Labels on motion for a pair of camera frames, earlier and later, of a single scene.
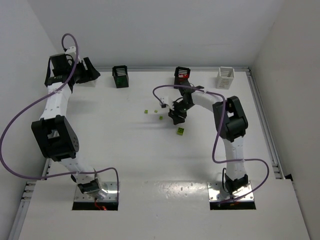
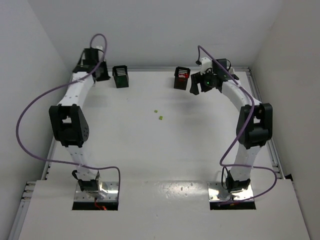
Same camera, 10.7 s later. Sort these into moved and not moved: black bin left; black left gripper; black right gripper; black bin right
Moved: black left gripper; black right gripper
Not moved: black bin left; black bin right
